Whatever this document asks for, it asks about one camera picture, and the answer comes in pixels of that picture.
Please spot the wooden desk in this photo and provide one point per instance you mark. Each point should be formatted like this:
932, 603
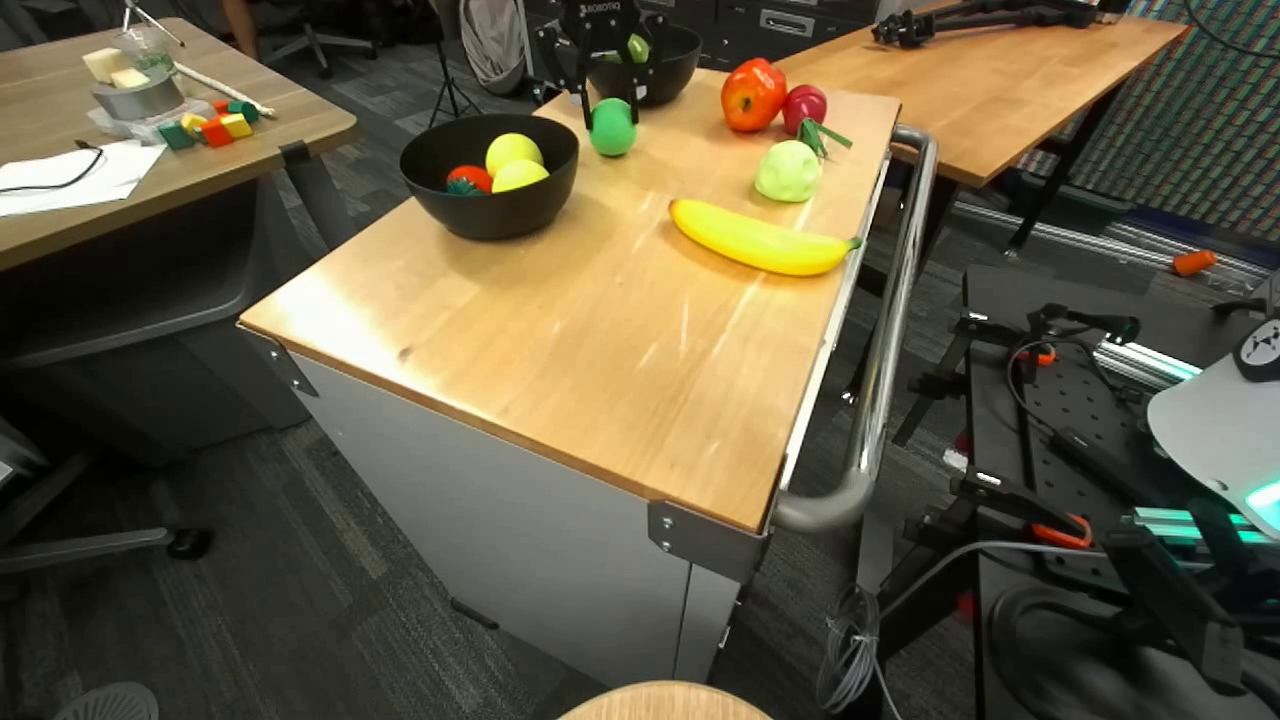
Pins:
40, 80
1015, 80

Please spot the green apple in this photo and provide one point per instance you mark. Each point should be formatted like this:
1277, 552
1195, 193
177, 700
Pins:
639, 51

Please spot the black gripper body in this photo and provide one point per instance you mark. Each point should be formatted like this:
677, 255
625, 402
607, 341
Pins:
582, 32

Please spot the round wooden stool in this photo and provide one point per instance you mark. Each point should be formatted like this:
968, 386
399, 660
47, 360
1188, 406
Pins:
666, 700

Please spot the small orange object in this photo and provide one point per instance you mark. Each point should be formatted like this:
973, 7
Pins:
1188, 263

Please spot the red orange apple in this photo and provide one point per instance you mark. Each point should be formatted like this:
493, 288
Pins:
754, 99

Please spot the clear plastic container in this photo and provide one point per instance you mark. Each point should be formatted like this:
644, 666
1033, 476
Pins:
135, 84

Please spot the white paper sheet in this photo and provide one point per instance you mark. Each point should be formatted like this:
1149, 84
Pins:
81, 180

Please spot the yellow banana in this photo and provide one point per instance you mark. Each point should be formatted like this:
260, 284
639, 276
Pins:
762, 242

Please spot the orange clamp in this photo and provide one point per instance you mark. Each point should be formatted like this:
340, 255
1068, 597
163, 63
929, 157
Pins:
1061, 533

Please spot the small red tomato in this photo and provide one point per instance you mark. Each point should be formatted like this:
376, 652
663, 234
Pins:
465, 180

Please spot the grey office chair base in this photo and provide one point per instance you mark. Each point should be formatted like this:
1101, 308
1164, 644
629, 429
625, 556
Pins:
93, 547

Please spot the white device with green light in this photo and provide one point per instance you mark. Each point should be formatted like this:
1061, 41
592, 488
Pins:
1212, 427

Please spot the yellow block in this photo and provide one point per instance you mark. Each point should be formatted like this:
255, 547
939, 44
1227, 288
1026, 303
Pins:
239, 126

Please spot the white stick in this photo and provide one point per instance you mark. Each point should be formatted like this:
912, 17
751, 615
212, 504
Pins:
225, 90

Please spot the green ball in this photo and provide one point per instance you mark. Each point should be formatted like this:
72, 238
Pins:
615, 128

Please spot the black office chair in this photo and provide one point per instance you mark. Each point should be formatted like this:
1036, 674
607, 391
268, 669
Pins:
314, 44

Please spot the red radish with leaves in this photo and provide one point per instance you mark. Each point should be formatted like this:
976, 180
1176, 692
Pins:
805, 106

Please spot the cart cabinet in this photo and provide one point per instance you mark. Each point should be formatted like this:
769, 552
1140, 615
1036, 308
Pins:
535, 533

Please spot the red block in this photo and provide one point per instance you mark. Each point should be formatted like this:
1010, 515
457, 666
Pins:
216, 133

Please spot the green block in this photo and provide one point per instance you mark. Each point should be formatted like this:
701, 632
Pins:
177, 136

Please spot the light green cabbage half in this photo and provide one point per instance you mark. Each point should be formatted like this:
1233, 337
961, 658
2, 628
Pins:
791, 175

